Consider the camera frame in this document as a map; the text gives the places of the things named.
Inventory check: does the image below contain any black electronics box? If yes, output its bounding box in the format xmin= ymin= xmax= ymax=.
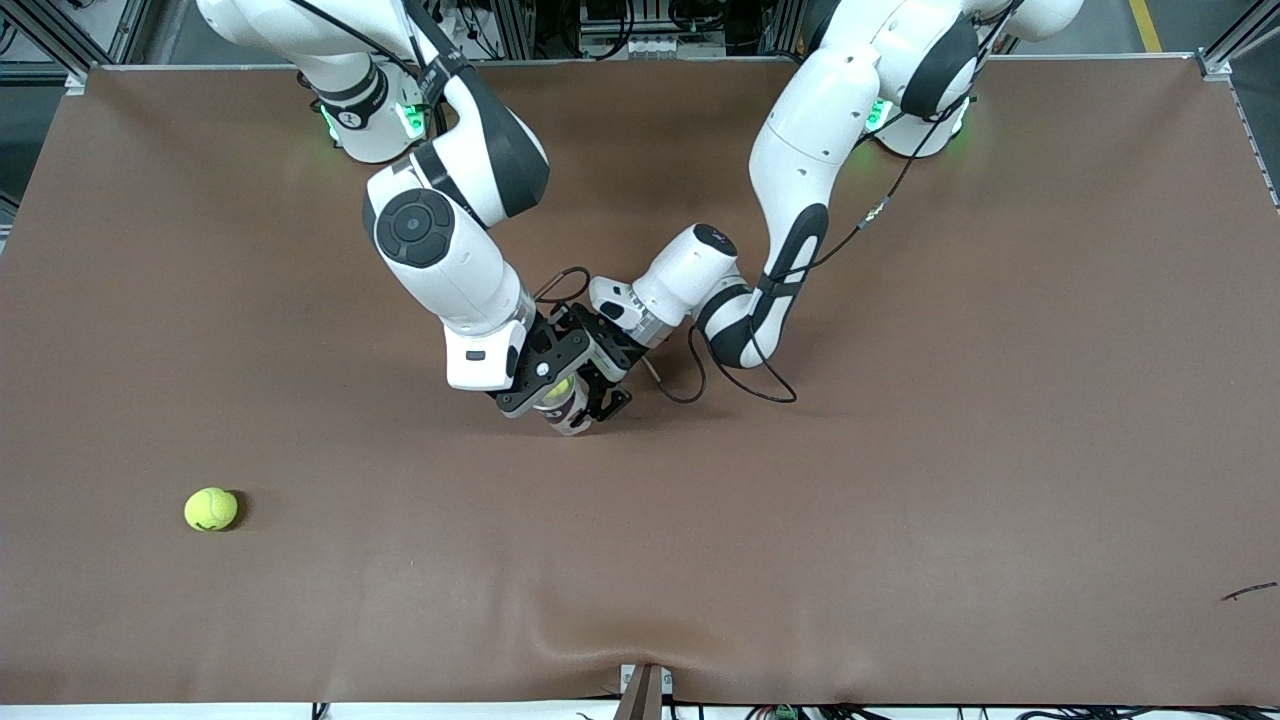
xmin=580 ymin=0 xmax=666 ymax=36

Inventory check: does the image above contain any white power strip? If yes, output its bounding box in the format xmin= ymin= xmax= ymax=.
xmin=618 ymin=35 xmax=701 ymax=59

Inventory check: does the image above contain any aluminium frame column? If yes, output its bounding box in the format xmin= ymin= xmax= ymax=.
xmin=488 ymin=0 xmax=541 ymax=59
xmin=757 ymin=0 xmax=806 ymax=56

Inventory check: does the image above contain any clear Wilson tennis ball can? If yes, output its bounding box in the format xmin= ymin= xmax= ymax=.
xmin=535 ymin=375 xmax=596 ymax=437

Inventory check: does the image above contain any brown post with white bracket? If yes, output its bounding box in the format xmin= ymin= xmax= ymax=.
xmin=618 ymin=662 xmax=675 ymax=720

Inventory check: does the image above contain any power strip with black plugs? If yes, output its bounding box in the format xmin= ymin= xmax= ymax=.
xmin=440 ymin=0 xmax=476 ymax=56

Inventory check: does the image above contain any brown table mat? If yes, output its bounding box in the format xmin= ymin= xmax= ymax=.
xmin=0 ymin=55 xmax=1280 ymax=706

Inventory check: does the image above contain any aluminium frame profile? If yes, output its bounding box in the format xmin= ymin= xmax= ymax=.
xmin=1195 ymin=0 xmax=1280 ymax=211
xmin=0 ymin=0 xmax=151 ymax=96

